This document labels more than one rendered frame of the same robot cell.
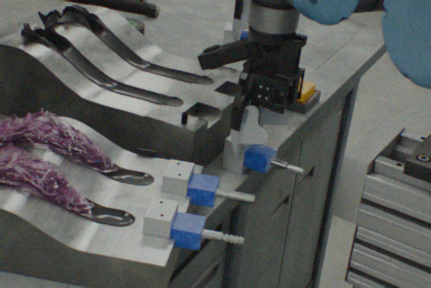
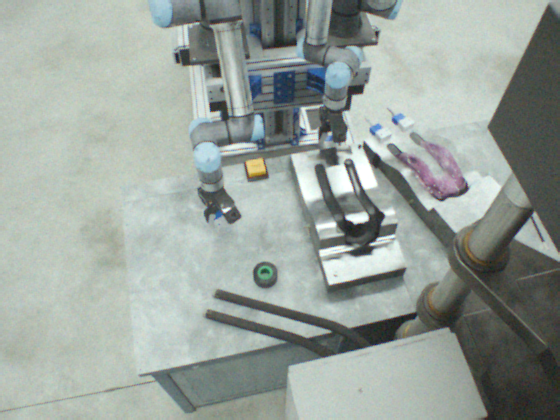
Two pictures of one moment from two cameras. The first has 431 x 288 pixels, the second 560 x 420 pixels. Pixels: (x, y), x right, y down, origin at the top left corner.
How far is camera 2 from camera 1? 238 cm
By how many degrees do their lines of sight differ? 83
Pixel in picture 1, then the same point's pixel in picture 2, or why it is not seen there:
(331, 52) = (177, 193)
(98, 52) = (349, 204)
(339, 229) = (94, 312)
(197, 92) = (331, 162)
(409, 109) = not seen: outside the picture
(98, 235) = (426, 134)
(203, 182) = (377, 128)
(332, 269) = not seen: hidden behind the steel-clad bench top
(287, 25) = not seen: hidden behind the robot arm
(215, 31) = (205, 252)
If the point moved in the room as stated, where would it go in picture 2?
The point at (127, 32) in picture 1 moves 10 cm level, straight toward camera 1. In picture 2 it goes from (319, 212) to (340, 194)
